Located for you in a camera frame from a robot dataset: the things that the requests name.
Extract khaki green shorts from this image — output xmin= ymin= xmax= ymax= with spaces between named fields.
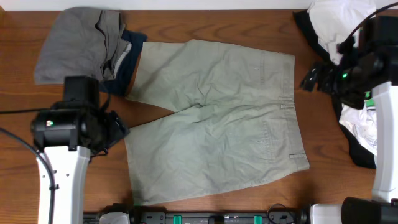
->
xmin=125 ymin=40 xmax=310 ymax=205

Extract folded grey garment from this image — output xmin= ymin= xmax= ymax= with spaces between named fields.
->
xmin=34 ymin=7 xmax=132 ymax=85

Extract folded navy garment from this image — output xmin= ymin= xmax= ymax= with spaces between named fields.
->
xmin=99 ymin=30 xmax=147 ymax=96

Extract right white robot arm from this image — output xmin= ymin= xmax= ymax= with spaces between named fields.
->
xmin=300 ymin=13 xmax=397 ymax=223

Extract black garment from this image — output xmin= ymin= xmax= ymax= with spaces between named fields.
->
xmin=293 ymin=11 xmax=376 ymax=169

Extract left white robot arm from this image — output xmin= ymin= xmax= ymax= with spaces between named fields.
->
xmin=31 ymin=106 xmax=129 ymax=223

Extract white printed t-shirt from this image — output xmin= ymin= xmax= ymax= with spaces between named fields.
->
xmin=307 ymin=0 xmax=377 ymax=156

